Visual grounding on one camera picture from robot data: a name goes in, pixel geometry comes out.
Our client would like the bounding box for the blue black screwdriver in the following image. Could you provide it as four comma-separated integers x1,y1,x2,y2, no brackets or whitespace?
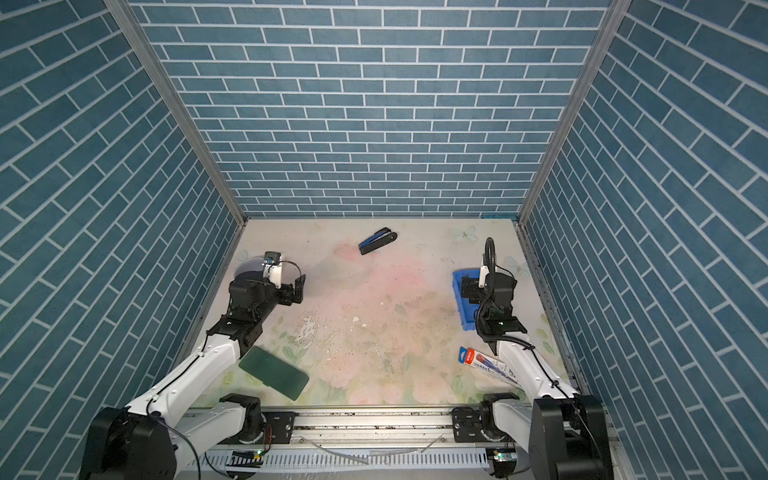
358,227,398,255

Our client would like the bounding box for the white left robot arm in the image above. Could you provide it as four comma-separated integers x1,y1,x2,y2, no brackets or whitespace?
79,268,309,479

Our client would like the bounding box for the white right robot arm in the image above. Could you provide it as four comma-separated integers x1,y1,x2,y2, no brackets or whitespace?
452,267,614,479

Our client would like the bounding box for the blue plastic bin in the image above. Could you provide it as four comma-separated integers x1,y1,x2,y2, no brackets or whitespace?
452,269,479,331

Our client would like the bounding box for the red white toothpaste box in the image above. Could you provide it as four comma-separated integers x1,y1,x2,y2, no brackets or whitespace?
458,347,521,388

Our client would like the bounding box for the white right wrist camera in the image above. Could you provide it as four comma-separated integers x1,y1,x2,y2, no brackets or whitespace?
478,265,489,289

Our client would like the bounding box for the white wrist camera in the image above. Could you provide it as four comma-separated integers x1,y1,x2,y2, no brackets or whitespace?
478,265,489,289
262,251,282,288

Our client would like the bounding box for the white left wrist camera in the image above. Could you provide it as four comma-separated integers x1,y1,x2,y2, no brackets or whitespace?
262,251,282,288

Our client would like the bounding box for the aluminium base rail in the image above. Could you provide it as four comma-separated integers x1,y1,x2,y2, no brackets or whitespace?
201,404,493,461

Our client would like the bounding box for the white slotted cable duct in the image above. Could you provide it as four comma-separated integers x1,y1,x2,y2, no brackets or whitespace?
201,448,493,473

